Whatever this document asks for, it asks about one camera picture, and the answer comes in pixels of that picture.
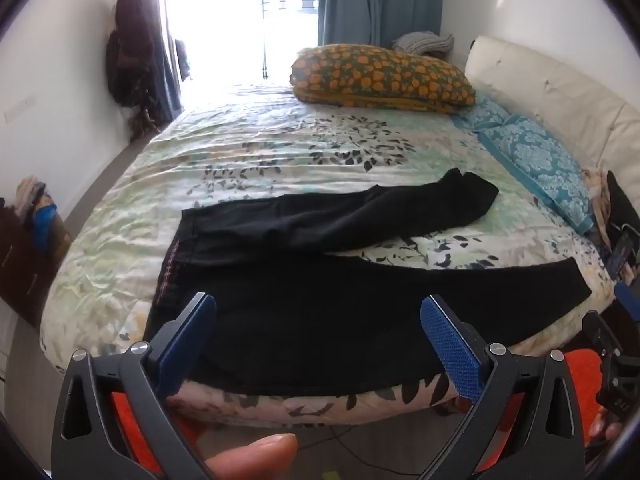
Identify brown bag on floor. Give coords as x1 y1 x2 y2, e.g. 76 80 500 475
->
0 197 73 331

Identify bright balcony door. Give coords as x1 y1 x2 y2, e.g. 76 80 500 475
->
160 0 321 86

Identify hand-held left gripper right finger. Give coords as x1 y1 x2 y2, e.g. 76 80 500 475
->
420 294 586 480

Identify black cloth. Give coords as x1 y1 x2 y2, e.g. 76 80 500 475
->
600 170 640 261

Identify black pants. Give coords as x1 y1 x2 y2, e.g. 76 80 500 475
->
142 169 593 398

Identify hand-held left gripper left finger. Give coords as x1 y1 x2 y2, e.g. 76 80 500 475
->
51 292 218 480

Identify bed with floral sheet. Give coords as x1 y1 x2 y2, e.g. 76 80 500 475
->
39 82 621 428

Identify grey knit cloth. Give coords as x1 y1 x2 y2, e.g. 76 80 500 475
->
391 31 455 57

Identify cream padded headboard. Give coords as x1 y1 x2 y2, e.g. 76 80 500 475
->
464 35 640 201

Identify dark hanging clothes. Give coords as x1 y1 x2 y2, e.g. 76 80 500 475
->
105 0 163 143

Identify person's right hand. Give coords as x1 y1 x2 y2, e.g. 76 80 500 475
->
589 407 623 443

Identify orange clothing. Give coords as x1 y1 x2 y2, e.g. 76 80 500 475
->
107 350 608 480

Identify orange spotted pillow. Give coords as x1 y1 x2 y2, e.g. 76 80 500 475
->
290 44 477 111

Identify dark phone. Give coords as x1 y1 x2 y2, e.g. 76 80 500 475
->
604 226 639 279

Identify blue patterned pillow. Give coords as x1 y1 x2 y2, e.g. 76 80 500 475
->
450 99 593 235

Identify pile of clothes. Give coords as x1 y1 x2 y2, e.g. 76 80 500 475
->
15 175 57 247

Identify tan cloth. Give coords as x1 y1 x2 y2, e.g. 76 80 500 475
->
582 167 609 231

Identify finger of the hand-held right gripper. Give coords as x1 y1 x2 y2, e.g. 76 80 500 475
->
582 310 626 376
614 281 640 323

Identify wide blue curtain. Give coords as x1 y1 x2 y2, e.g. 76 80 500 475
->
317 0 445 53

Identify small dark blue cloth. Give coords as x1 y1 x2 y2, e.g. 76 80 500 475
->
175 37 194 82

